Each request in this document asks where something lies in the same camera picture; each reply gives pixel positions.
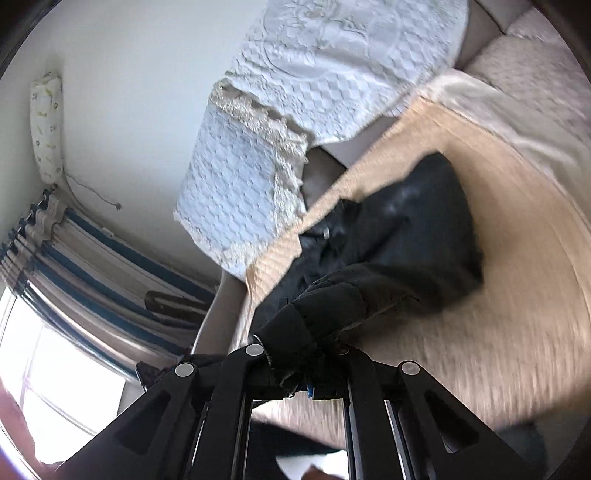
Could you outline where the cream lace bed sheet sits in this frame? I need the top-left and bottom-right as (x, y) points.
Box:
(462, 9), (591, 153)

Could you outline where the bright window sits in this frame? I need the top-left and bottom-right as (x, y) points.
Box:
(0, 291), (126, 462)

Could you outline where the beige quilted blanket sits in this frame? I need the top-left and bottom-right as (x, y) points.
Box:
(231, 69), (591, 448)

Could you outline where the thin wall cable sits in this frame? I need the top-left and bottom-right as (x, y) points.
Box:
(62, 170), (123, 211)

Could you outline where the air conditioner with printed cover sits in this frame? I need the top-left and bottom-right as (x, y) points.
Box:
(30, 69), (66, 186)

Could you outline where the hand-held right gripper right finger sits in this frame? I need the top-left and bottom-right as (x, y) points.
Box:
(313, 345), (551, 480)

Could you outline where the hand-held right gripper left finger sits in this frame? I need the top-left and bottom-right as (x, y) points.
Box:
(55, 343), (288, 480)

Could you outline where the light blue lace-trimmed pillow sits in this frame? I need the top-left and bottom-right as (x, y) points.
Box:
(174, 78), (311, 280)

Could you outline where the black leather jacket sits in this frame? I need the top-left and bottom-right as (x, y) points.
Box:
(252, 154), (484, 398)

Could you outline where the blue striped curtain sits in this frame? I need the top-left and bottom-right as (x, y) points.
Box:
(0, 185), (218, 385)

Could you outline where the white textured pillow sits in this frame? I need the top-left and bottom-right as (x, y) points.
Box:
(225, 0), (470, 145)

